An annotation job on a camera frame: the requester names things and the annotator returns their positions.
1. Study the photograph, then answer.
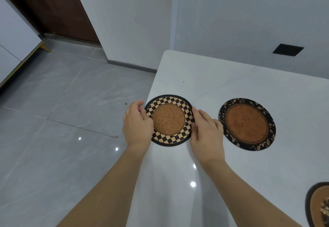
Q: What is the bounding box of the person's left hand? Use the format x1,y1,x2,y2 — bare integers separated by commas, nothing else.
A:
123,100,154,152

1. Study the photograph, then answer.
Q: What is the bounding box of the person's right hand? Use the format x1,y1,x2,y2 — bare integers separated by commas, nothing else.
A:
189,107,226,167

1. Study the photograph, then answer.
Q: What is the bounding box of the checkered round cork coaster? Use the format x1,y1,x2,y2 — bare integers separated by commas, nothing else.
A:
144,95,195,147

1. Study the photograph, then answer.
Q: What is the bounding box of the person's left forearm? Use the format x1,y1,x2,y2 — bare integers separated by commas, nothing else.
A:
57,144,148,227

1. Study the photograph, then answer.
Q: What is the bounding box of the person's right forearm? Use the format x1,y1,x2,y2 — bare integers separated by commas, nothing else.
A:
200,159,304,227

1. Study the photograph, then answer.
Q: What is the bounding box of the leaf-rimmed round cork coaster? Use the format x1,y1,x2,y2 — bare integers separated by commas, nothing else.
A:
218,98,276,152

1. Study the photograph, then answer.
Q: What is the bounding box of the grey baseboard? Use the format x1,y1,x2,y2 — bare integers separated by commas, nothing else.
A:
106,59,158,74

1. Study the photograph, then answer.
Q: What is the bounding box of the grey door threshold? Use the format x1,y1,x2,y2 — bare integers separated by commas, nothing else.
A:
41,32,102,49

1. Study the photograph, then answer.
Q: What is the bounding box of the brown wooden door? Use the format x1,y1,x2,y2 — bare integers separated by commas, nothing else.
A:
0,0,101,44

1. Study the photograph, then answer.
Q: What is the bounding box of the black-rimmed round cork coaster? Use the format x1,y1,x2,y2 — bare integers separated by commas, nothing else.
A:
305,182,329,227

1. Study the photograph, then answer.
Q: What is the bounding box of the white cabinet with gold leg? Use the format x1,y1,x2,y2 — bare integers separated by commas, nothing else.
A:
0,0,51,89

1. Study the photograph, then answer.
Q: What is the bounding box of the black wall socket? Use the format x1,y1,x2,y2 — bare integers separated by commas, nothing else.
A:
272,44,305,57

